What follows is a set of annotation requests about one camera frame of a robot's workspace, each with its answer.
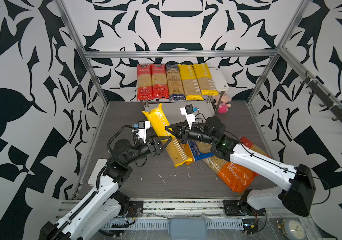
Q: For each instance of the white box beside floor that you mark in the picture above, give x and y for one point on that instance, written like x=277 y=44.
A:
x=99 y=165

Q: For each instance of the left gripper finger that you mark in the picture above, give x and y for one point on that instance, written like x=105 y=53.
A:
x=163 y=141
x=159 y=150

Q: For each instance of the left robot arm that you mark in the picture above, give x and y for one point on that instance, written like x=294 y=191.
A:
x=104 y=202

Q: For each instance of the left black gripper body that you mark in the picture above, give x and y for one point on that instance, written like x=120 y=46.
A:
x=138 y=152

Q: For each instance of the orange pasta bag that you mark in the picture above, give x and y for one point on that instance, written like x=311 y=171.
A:
x=235 y=176

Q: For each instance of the yellow spaghetti bag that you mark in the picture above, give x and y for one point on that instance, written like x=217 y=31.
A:
x=159 y=121
x=205 y=80
x=190 y=83

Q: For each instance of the analog clock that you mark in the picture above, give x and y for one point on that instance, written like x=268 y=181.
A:
x=291 y=229

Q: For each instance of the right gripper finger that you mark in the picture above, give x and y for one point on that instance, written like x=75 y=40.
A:
x=179 y=126
x=176 y=131

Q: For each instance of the wall hook rail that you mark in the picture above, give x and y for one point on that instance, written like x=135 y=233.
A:
x=328 y=100

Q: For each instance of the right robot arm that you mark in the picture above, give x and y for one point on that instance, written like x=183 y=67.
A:
x=295 y=186

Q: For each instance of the grey blue pad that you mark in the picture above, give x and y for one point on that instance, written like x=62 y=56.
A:
x=188 y=229

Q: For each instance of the red macaroni bag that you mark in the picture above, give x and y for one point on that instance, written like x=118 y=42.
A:
x=247 y=143

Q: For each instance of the blue gold spaghetti bag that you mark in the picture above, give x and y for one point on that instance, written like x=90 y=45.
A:
x=175 y=86

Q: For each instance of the white two-tier shelf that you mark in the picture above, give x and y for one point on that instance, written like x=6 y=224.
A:
x=209 y=107

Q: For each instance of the pink plush pig toy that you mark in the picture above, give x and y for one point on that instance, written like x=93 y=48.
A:
x=222 y=103

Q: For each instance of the blue orange orecchiette bag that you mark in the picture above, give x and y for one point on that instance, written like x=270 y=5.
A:
x=192 y=151

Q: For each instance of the red spaghetti bag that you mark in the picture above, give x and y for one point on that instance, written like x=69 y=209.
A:
x=159 y=81
x=144 y=83

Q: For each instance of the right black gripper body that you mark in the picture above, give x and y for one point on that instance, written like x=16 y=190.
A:
x=191 y=134

